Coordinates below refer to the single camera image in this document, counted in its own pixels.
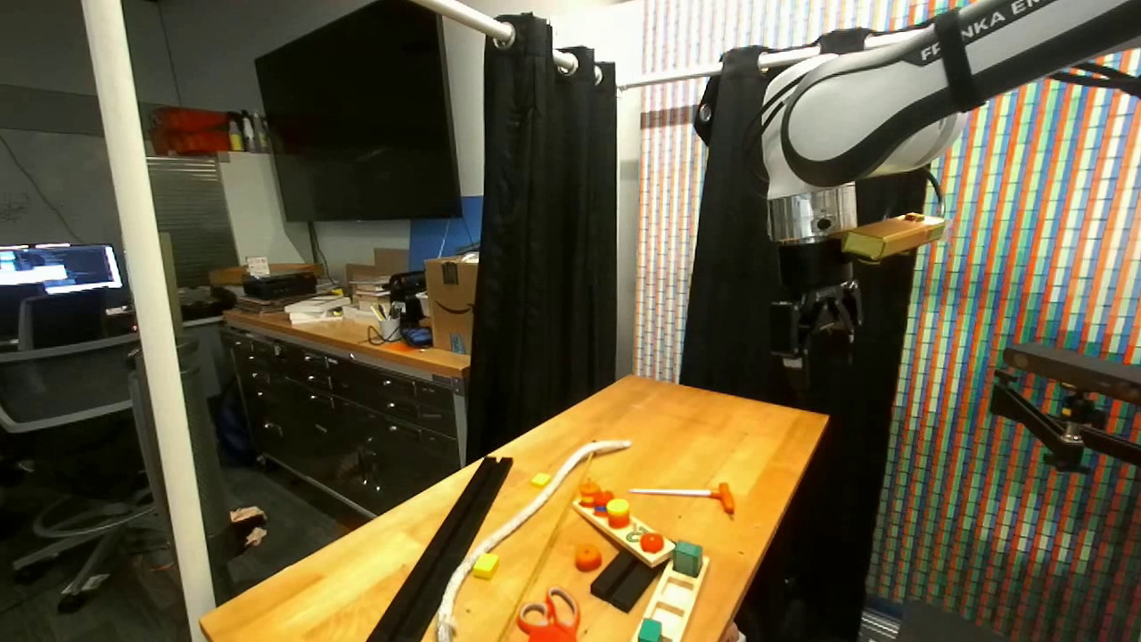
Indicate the white vertical pole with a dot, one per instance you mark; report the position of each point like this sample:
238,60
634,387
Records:
147,324

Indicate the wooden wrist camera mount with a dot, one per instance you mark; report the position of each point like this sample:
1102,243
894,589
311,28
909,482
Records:
894,237

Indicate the white curtain rod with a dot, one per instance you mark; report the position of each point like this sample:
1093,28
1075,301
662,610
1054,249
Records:
666,74
475,19

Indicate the black curtain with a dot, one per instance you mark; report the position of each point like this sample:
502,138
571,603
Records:
539,237
731,263

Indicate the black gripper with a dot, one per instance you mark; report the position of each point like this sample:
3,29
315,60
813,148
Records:
822,314

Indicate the dark drawer cabinet workbench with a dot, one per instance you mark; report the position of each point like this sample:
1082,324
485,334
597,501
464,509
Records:
344,405

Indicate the cardboard box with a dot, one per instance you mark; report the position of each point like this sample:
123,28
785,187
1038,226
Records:
452,305

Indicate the grey office chair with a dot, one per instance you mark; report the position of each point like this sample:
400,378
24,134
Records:
65,395

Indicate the lit computer monitor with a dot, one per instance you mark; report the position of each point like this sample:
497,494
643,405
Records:
59,269

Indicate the small yellow block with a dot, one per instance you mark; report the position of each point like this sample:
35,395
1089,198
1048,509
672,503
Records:
539,481
485,566

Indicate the long black rail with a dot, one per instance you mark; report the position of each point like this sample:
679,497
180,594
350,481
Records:
449,554

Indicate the green cube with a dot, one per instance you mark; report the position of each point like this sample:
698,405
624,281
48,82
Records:
651,633
689,557

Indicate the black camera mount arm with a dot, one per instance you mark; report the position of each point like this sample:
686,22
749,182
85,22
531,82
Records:
1065,412

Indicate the large black wall television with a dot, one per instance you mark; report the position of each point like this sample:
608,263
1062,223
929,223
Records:
358,112

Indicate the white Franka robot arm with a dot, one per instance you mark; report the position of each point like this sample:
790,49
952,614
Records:
859,109

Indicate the red storage box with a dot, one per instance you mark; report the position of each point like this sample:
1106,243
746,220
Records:
189,131

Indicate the wooden number peg board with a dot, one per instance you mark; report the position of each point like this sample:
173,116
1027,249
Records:
630,544

